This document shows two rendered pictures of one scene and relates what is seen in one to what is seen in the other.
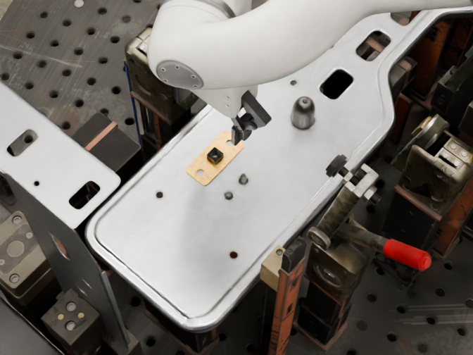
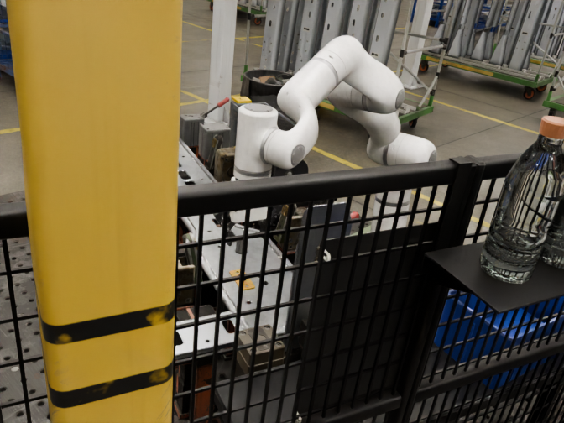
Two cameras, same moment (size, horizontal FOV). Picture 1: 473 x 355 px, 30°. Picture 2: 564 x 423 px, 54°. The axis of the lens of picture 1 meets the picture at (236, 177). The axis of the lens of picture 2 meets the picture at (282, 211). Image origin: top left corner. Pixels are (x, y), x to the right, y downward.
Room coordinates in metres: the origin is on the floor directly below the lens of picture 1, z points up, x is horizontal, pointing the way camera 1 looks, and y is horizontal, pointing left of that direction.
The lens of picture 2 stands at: (0.10, 1.06, 1.78)
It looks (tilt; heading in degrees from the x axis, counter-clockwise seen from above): 27 degrees down; 290
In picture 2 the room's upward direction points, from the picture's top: 7 degrees clockwise
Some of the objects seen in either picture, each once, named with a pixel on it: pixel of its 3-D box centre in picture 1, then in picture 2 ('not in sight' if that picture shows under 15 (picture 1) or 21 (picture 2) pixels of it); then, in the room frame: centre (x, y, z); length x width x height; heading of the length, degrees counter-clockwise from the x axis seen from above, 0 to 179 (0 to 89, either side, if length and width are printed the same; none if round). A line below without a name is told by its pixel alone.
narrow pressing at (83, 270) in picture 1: (75, 270); (317, 279); (0.33, 0.17, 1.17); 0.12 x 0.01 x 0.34; 50
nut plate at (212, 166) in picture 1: (215, 156); (242, 278); (0.56, 0.03, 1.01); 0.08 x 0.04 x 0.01; 140
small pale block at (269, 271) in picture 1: (273, 310); not in sight; (0.39, -0.05, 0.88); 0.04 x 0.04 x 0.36; 50
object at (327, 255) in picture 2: not in sight; (377, 326); (0.17, 0.42, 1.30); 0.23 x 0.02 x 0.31; 50
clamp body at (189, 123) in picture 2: not in sight; (190, 157); (1.23, -0.82, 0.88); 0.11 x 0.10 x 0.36; 50
